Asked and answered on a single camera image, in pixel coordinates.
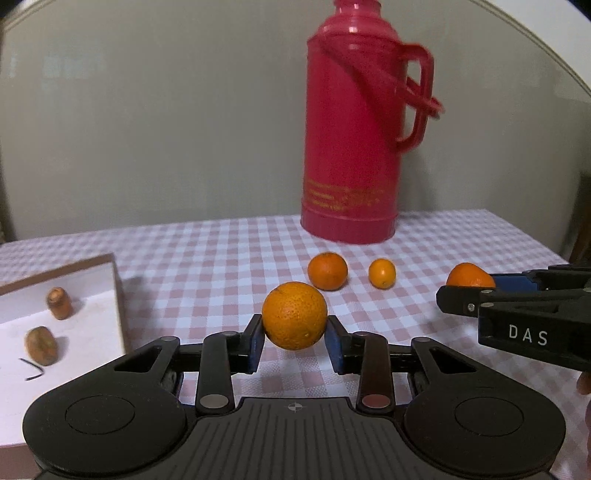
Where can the person's right hand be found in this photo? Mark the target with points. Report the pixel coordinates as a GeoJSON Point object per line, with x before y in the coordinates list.
{"type": "Point", "coordinates": [585, 384]}

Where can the white box with brown rim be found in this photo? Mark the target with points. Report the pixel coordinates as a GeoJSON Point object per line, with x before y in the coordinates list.
{"type": "Point", "coordinates": [87, 314]}

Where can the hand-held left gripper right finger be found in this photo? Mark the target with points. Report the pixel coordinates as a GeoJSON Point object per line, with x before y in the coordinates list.
{"type": "Point", "coordinates": [334, 351]}

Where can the dark wooden furniture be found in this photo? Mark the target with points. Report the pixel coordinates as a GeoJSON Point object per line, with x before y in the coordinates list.
{"type": "Point", "coordinates": [580, 217]}

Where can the small oval kumquat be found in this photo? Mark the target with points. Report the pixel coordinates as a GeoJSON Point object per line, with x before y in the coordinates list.
{"type": "Point", "coordinates": [382, 273]}

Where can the pink checkered tablecloth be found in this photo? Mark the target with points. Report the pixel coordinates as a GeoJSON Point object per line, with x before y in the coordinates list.
{"type": "Point", "coordinates": [207, 258]}

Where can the orange mandarin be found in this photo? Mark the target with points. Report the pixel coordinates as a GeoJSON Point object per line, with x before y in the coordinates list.
{"type": "Point", "coordinates": [327, 271]}
{"type": "Point", "coordinates": [295, 314]}
{"type": "Point", "coordinates": [467, 277]}

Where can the black hex key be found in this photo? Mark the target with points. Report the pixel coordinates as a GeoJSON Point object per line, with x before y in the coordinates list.
{"type": "Point", "coordinates": [32, 370]}

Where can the red thermos flask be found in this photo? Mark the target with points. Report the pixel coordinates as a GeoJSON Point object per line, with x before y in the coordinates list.
{"type": "Point", "coordinates": [355, 138]}

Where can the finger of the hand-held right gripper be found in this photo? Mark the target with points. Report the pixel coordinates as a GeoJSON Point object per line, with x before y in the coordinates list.
{"type": "Point", "coordinates": [457, 299]}
{"type": "Point", "coordinates": [508, 280]}

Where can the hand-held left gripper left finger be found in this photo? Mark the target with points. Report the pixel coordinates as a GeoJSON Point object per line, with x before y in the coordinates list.
{"type": "Point", "coordinates": [255, 346]}

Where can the brown oval fruit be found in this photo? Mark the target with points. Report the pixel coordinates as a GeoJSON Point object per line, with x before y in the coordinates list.
{"type": "Point", "coordinates": [59, 303]}
{"type": "Point", "coordinates": [41, 345]}

